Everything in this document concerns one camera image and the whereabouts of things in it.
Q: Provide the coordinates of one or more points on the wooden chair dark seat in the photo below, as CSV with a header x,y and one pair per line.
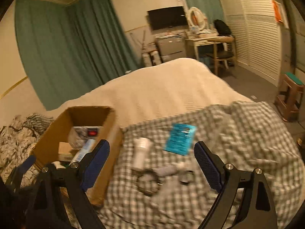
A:
x,y
219,55

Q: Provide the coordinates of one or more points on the wide teal curtain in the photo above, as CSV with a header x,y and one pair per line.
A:
x,y
59,52

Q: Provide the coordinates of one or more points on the brown cardboard box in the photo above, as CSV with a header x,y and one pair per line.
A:
x,y
59,124

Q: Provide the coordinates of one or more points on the white filter canisters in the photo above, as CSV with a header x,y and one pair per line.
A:
x,y
152,57

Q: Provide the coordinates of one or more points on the white louvred wardrobe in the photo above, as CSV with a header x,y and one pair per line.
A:
x,y
257,28

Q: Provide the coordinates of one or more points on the white power strip red switch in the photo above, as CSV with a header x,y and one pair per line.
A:
x,y
91,132

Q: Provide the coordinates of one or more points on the grey checked blanket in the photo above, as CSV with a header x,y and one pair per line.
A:
x,y
238,136

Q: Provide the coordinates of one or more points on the white plastic bottle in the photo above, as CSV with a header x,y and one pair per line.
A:
x,y
140,152

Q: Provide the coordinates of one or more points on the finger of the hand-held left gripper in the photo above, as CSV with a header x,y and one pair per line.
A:
x,y
27,163

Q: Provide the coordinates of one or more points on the teal packet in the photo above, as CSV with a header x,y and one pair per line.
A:
x,y
180,139

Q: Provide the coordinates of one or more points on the cream ribbed bedspread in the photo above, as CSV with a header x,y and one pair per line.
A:
x,y
166,88

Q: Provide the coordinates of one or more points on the white wooden desk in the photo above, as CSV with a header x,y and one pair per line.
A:
x,y
197,43

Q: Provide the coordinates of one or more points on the black backpack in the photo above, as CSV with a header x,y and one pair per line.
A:
x,y
222,27

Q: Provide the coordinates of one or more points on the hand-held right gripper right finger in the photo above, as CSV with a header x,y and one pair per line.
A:
x,y
207,167

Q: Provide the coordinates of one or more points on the metal folding rack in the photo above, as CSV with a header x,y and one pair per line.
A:
x,y
143,40

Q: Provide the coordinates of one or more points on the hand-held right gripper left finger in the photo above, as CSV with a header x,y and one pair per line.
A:
x,y
96,164

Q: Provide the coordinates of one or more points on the wooden stool teal top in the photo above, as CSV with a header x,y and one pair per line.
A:
x,y
295,78

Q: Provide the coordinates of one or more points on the floral patterned quilt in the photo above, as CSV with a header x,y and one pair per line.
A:
x,y
14,136

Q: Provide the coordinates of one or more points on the blue white tube box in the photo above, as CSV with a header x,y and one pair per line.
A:
x,y
83,151

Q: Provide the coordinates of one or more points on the grey cabinet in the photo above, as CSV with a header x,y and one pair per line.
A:
x,y
170,49

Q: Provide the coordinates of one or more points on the orange wall hanging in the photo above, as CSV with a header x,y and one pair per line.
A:
x,y
277,10

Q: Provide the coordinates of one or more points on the black wall television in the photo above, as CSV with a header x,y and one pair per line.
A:
x,y
166,18

